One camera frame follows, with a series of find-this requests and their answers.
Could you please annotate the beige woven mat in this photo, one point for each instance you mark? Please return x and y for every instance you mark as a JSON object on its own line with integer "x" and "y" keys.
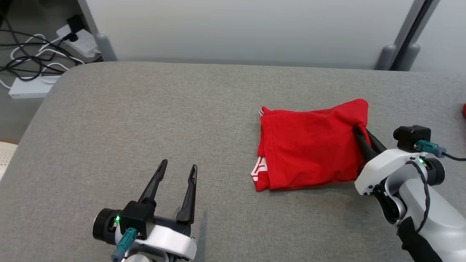
{"x": 6, "y": 156}

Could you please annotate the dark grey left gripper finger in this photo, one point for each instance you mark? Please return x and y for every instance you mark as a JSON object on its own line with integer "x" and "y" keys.
{"x": 153, "y": 193}
{"x": 188, "y": 207}

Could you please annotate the large black power plug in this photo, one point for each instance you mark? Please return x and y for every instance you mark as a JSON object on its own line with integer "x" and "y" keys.
{"x": 76, "y": 23}

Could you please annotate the white power strip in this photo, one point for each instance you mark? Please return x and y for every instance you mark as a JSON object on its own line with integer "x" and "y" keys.
{"x": 87, "y": 42}

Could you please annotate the grey double partition post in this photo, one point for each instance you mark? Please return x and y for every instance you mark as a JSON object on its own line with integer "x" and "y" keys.
{"x": 387, "y": 56}

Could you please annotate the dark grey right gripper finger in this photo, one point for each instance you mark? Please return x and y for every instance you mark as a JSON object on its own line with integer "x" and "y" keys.
{"x": 364, "y": 147}
{"x": 378, "y": 145}

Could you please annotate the teal right camera connector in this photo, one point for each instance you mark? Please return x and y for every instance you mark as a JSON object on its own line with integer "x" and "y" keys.
{"x": 429, "y": 147}

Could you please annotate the flat white device box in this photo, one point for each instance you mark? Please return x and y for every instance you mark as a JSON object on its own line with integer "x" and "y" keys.
{"x": 29, "y": 91}

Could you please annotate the red shorts with white stripe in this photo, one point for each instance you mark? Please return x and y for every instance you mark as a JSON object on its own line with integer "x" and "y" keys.
{"x": 464, "y": 111}

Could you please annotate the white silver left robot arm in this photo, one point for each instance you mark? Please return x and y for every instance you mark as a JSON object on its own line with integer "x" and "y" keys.
{"x": 142, "y": 259}

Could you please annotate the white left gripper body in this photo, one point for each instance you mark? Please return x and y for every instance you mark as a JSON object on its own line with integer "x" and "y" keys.
{"x": 171, "y": 242}

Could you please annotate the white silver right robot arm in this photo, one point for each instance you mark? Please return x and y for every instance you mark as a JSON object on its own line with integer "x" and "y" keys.
{"x": 437, "y": 225}

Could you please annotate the teal left camera connector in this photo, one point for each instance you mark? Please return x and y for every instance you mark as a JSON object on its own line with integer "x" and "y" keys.
{"x": 125, "y": 242}

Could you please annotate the grey single partition post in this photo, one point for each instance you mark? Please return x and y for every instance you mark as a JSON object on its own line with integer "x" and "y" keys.
{"x": 105, "y": 47}

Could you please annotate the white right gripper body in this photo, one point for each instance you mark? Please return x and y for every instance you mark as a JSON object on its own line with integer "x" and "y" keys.
{"x": 382, "y": 165}

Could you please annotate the teal camera connector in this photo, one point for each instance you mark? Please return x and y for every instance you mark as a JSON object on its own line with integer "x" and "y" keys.
{"x": 429, "y": 147}
{"x": 125, "y": 242}

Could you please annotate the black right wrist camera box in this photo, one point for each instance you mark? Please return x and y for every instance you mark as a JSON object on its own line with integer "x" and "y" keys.
{"x": 411, "y": 136}

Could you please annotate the red Bulls basketball jersey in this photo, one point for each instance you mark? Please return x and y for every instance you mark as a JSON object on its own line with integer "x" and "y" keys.
{"x": 309, "y": 145}

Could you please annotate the small dark power plug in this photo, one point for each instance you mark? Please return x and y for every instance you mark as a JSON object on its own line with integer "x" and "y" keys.
{"x": 71, "y": 37}

